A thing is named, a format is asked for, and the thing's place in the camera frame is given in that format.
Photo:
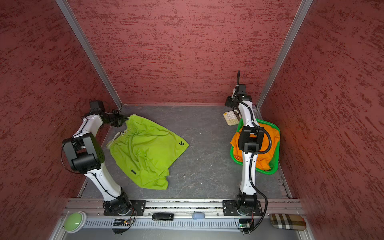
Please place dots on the green plastic laundry basket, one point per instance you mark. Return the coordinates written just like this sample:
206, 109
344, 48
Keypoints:
266, 163

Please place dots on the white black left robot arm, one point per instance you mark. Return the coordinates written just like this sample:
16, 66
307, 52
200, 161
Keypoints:
86, 156

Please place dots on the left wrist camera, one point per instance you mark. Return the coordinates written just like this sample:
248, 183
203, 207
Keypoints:
97, 107

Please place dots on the aluminium front rail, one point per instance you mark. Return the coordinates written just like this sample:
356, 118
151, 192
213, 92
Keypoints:
182, 209

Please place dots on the circuit board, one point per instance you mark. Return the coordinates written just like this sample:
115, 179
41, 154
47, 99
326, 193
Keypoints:
122, 223
246, 224

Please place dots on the aluminium corner post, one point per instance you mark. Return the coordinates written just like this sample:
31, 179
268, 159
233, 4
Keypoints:
290, 37
79, 33

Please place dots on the right aluminium corner post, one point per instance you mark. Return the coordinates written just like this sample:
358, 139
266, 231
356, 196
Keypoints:
290, 37

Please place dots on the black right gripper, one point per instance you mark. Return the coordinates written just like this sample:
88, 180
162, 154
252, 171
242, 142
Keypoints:
228, 102

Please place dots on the black usb device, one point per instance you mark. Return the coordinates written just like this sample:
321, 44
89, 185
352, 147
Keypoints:
163, 217

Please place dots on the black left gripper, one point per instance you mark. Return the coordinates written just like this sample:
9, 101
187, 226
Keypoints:
120, 119

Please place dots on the right circuit board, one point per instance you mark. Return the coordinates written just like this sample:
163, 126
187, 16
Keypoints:
246, 224

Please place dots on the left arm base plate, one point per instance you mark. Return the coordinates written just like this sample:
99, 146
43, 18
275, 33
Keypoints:
136, 207

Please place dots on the plaid patterned case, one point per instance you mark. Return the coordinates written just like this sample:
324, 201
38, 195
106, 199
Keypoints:
288, 222

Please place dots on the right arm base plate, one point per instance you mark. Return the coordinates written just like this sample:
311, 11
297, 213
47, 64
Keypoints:
231, 208

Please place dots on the left circuit board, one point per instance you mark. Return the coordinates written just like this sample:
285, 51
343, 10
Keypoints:
122, 223

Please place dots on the lime green shorts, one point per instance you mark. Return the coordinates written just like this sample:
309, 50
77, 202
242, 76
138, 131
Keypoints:
145, 151

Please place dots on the green round push button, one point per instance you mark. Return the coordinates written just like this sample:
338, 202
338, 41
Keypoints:
75, 222

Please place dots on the light blue small object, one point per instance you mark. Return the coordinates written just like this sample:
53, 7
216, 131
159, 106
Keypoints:
198, 215

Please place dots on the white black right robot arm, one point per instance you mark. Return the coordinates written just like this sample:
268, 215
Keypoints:
250, 144

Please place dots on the cream desk calculator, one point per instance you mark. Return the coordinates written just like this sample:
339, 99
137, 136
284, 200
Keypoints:
232, 118

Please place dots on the left aluminium corner post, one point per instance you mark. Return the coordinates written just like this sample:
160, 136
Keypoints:
79, 33

